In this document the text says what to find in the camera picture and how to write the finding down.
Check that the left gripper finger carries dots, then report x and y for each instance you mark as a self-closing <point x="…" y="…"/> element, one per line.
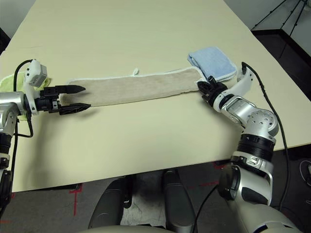
<point x="74" y="108"/>
<point x="70" y="89"/>

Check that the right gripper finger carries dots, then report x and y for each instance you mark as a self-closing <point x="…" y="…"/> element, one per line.
<point x="206" y="90"/>

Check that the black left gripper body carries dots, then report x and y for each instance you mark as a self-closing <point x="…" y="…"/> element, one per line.
<point x="48" y="102"/>

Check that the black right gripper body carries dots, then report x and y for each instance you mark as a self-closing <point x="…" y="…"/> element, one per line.
<point x="216" y="91"/>

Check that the beige towel white trim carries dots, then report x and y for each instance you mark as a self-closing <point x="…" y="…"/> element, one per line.
<point x="136" y="87"/>

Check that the folded light blue towel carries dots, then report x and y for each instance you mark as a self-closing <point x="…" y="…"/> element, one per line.
<point x="211" y="60"/>

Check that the light green towel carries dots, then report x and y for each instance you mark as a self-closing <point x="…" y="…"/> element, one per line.
<point x="9" y="83"/>

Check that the black framed side table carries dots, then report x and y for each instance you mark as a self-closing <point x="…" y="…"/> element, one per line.
<point x="3" y="38"/>

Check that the black tripod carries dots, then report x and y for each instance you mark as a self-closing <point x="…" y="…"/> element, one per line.
<point x="270" y="12"/>

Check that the grey robot left leg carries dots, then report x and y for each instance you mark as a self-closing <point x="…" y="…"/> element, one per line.
<point x="109" y="204"/>

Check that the grey robot leg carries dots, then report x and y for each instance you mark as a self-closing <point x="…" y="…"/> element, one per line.
<point x="178" y="201"/>
<point x="109" y="204"/>

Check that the grey robot right leg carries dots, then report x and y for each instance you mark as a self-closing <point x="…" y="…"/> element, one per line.
<point x="178" y="201"/>

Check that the beige robot torso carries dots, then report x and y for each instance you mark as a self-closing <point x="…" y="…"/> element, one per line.
<point x="121" y="230"/>

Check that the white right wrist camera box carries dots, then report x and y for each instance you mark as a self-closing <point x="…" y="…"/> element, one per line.
<point x="245" y="81"/>

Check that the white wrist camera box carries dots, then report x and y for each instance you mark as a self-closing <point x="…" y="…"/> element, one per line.
<point x="36" y="72"/>
<point x="245" y="81"/>

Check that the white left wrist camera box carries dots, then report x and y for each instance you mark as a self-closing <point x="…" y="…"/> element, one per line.
<point x="36" y="72"/>

